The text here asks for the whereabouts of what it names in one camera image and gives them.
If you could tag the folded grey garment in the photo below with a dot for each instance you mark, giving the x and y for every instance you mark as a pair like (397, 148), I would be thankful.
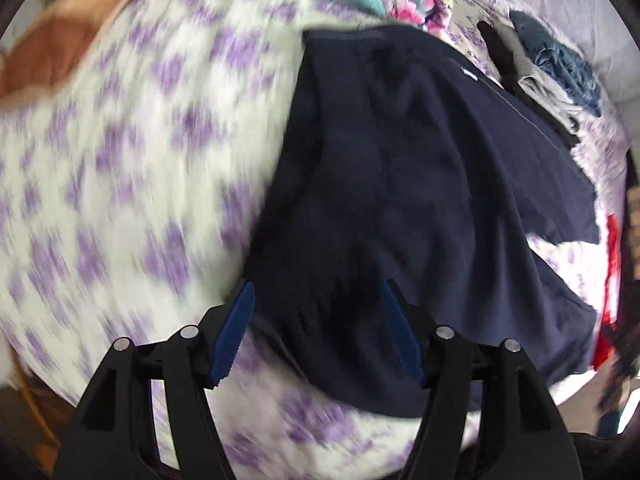
(537, 85)

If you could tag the navy pants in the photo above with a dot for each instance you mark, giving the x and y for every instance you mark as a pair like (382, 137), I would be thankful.
(400, 160)

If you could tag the purple floral bed sheet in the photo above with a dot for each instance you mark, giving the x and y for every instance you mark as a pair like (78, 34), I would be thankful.
(125, 160)

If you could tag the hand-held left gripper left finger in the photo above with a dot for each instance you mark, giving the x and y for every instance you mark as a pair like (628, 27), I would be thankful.
(234, 331)

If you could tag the folded blue jeans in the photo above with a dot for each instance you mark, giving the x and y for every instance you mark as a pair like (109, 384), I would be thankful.
(565, 65)

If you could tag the red striped cloth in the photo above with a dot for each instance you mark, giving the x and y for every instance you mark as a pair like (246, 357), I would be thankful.
(612, 260)

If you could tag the folded black garment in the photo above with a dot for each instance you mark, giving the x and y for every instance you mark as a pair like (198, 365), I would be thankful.
(494, 45)

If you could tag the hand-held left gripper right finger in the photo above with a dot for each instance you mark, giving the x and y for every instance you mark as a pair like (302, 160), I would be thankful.
(401, 331)

